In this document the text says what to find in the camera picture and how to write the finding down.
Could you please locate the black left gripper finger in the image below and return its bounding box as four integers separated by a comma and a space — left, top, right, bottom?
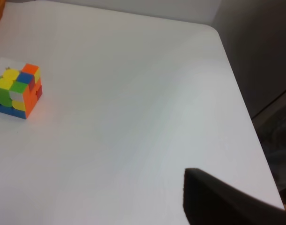
183, 168, 286, 225

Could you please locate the multicoloured puzzle cube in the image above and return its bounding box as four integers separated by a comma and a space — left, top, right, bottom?
0, 57, 43, 119

